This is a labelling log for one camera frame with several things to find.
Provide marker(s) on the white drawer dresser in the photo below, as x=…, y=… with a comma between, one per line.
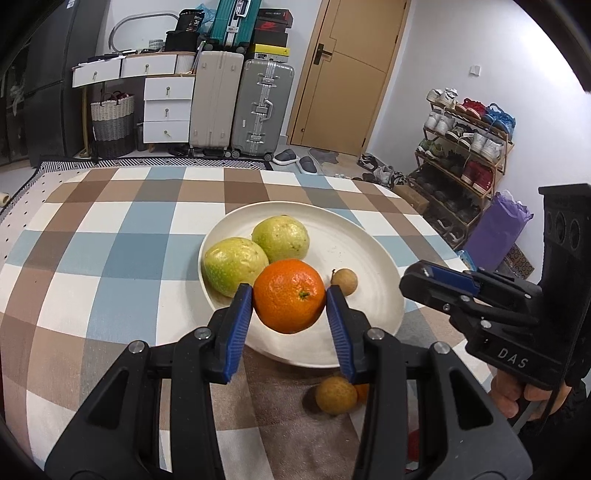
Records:
x=168, y=110

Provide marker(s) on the person's right forearm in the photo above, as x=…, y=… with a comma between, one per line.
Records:
x=563, y=443

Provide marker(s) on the yellow guava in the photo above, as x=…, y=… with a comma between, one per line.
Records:
x=280, y=238

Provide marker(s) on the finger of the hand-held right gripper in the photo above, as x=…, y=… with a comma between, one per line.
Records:
x=425, y=290
x=455, y=278

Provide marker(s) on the cardboard box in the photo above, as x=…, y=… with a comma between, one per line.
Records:
x=410, y=198

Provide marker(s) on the green guava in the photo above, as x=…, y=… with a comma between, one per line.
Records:
x=233, y=265

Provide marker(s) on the checked blue brown blanket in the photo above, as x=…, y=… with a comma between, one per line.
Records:
x=115, y=240

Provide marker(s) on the wooden shoe rack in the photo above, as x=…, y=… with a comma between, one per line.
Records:
x=505, y=159

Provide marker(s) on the blue plastic bag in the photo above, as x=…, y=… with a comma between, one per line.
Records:
x=207, y=16

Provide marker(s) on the yellow and black shoebox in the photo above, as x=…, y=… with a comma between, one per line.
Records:
x=271, y=51

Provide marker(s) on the purple bag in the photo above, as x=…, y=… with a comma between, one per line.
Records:
x=498, y=230

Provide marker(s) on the black printed box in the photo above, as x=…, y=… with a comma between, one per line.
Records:
x=190, y=21

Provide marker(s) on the black storage container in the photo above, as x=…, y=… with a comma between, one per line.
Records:
x=181, y=41

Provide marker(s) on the orange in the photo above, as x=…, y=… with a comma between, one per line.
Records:
x=288, y=295

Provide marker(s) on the grey suitcase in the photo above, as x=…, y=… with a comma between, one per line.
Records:
x=261, y=108

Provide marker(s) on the patterned doormat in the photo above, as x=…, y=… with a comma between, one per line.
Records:
x=519, y=261

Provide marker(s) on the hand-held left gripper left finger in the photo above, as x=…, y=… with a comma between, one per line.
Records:
x=238, y=332

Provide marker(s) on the wooden door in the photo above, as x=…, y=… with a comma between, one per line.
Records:
x=355, y=83

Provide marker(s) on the group of assorted shoes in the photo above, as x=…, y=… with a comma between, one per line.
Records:
x=480, y=177

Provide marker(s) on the cream round plate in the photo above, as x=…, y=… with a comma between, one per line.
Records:
x=355, y=244

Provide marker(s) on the striped rug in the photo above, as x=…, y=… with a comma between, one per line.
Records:
x=138, y=164

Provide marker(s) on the woven laundry basket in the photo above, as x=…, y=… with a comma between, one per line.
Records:
x=112, y=124

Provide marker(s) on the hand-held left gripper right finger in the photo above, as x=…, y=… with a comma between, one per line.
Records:
x=341, y=337

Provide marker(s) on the oval metal frame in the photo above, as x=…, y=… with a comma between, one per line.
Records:
x=124, y=23

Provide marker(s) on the red and black shoebox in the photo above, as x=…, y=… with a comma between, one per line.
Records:
x=272, y=32

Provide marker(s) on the teal suitcase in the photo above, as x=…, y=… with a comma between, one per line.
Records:
x=233, y=23

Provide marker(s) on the beige suitcase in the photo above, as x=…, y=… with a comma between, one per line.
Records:
x=216, y=104

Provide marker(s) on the person's right hand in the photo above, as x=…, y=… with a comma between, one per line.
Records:
x=505, y=397

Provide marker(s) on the brown longan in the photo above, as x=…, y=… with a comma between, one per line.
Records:
x=336, y=394
x=345, y=282

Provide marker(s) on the grey floor mat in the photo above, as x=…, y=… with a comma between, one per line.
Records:
x=325, y=156

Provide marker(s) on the grey slipper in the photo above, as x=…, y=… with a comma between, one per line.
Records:
x=284, y=157
x=308, y=165

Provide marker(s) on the dark glass wardrobe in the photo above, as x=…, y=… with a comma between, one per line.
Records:
x=11, y=106

